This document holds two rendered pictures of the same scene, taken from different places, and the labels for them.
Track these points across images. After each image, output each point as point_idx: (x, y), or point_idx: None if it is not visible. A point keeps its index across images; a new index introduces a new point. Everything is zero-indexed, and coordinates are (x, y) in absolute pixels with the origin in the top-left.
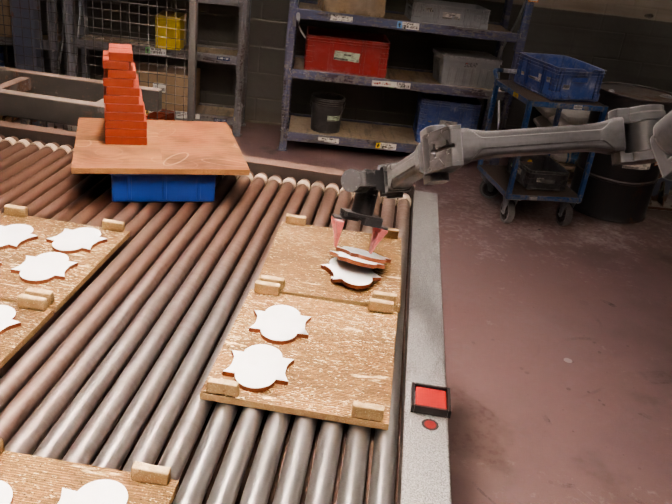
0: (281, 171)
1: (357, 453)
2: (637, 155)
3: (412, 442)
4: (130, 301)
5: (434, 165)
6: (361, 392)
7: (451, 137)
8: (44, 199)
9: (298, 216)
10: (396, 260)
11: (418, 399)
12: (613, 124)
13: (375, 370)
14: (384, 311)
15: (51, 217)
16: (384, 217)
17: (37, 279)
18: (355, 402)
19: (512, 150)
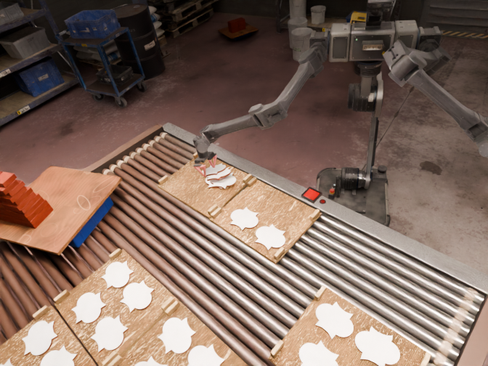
0: (104, 165)
1: (329, 228)
2: (317, 71)
3: (329, 210)
4: (187, 268)
5: (273, 121)
6: (301, 212)
7: (279, 107)
8: (46, 280)
9: (164, 178)
10: (218, 162)
11: (311, 197)
12: (308, 65)
13: (290, 202)
14: (255, 182)
15: (68, 282)
16: (176, 149)
17: (149, 301)
18: (311, 216)
19: (293, 97)
